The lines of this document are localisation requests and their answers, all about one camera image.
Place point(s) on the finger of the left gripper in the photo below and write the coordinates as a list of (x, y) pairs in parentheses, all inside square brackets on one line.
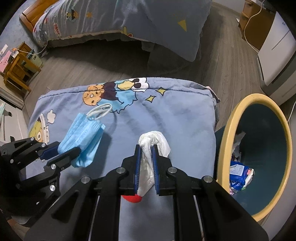
[(64, 160), (49, 151)]

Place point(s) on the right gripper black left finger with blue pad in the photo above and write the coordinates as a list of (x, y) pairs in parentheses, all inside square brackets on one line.
[(90, 209)]

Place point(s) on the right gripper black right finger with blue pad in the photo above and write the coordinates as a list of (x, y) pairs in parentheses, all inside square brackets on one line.
[(203, 210)]

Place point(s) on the light blue face mask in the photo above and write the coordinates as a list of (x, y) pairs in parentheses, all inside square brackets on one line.
[(85, 133)]

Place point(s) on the white tissue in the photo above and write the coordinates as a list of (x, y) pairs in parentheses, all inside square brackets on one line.
[(146, 141)]

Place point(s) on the yellow rimmed teal trash bin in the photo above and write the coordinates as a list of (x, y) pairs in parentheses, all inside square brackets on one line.
[(266, 147)]

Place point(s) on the blue white package in bin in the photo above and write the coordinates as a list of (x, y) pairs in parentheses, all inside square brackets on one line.
[(240, 176)]

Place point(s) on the red round object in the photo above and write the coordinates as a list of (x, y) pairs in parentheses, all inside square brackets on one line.
[(133, 199)]

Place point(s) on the wooden bedside table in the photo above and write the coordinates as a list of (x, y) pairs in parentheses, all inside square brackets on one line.
[(20, 68)]

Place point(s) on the blue cartoon cushion cover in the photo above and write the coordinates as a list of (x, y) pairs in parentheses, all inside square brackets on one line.
[(183, 111)]

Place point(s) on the grey bed sheet skirt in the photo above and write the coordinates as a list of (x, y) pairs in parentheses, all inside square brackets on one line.
[(161, 59)]

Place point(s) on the white grey air purifier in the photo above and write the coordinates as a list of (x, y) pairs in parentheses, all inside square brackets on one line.
[(276, 60)]

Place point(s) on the blue cartoon duvet on bed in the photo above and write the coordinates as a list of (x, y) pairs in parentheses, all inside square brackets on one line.
[(176, 25)]

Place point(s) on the wooden bed frame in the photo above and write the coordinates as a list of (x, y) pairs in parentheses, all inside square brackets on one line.
[(31, 15)]

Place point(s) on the wooden cabinet by wall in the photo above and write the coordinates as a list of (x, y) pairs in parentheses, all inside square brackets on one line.
[(255, 23)]

